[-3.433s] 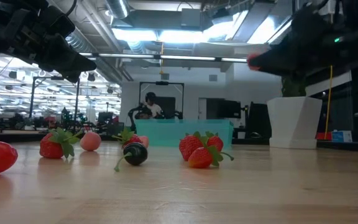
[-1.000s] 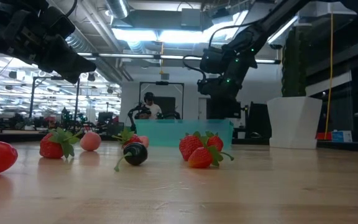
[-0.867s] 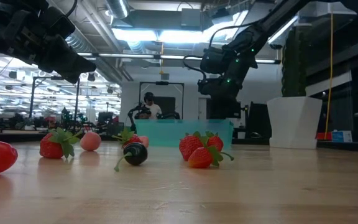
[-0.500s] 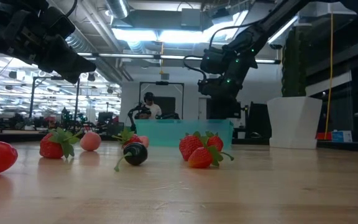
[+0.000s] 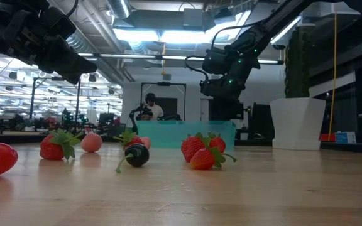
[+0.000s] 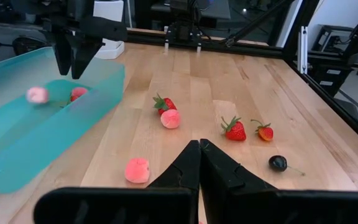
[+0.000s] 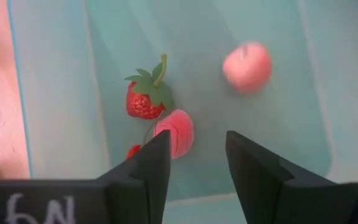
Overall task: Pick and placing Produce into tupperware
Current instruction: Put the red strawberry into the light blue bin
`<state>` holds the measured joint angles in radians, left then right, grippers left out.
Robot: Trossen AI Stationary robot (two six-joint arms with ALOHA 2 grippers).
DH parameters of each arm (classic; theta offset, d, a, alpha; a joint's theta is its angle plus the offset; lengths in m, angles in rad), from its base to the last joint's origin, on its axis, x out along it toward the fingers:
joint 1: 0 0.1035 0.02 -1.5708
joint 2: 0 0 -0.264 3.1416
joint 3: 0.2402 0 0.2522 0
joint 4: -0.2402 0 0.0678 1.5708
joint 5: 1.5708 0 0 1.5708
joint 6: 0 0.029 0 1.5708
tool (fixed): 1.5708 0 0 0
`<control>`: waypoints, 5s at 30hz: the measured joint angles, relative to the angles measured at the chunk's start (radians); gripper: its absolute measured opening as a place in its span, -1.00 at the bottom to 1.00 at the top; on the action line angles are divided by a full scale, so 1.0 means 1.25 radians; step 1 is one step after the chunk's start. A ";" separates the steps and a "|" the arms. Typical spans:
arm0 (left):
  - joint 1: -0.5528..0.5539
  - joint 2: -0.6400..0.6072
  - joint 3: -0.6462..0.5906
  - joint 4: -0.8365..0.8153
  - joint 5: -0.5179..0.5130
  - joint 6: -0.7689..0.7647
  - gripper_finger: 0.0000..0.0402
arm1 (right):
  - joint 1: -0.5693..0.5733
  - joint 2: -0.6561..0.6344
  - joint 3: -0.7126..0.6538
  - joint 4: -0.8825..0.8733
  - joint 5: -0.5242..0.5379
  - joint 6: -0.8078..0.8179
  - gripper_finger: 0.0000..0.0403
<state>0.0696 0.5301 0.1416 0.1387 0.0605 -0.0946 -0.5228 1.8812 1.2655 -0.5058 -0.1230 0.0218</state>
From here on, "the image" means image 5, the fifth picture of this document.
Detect blue cardboard box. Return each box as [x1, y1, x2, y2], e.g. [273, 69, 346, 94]
[334, 131, 357, 144]

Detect person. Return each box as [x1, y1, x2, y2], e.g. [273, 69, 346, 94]
[145, 92, 165, 121]

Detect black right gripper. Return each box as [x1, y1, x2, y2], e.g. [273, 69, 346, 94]
[212, 78, 246, 122]

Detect black monitor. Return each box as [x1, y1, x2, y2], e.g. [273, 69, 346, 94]
[208, 99, 245, 122]

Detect silver ventilation duct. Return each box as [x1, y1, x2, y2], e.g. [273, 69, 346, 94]
[106, 0, 132, 19]

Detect green cactus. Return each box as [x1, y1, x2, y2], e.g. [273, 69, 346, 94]
[283, 26, 311, 99]

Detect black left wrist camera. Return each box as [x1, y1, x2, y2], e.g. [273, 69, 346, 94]
[39, 6, 77, 41]

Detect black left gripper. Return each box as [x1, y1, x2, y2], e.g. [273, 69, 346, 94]
[0, 6, 98, 85]

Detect grey ceiling unit box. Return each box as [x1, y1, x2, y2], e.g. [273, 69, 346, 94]
[182, 8, 204, 28]

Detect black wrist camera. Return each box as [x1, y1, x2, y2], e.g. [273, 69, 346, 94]
[39, 6, 77, 41]
[199, 80, 214, 95]

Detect black plastic cherry green stem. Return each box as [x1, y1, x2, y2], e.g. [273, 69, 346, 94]
[114, 143, 150, 174]

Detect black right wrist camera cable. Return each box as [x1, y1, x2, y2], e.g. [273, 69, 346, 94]
[185, 55, 211, 83]

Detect yellow hanging cable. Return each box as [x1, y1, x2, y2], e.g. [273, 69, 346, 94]
[327, 12, 338, 141]

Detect long ceiling light tube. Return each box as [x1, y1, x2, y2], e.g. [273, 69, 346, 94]
[83, 52, 157, 60]
[258, 58, 285, 65]
[161, 55, 206, 62]

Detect white faceted plant pot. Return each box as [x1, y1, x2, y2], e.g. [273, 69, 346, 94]
[269, 97, 327, 151]

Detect black gantry frame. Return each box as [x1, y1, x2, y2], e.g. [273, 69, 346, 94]
[29, 77, 82, 128]
[139, 82, 187, 122]

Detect red box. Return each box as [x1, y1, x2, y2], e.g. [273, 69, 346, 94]
[319, 132, 336, 143]

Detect teal translucent plastic container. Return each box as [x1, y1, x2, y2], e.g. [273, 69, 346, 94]
[136, 120, 237, 150]

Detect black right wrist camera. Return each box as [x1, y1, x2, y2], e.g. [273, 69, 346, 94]
[199, 80, 214, 95]

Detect black office chair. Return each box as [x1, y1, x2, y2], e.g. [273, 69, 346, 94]
[249, 102, 275, 146]

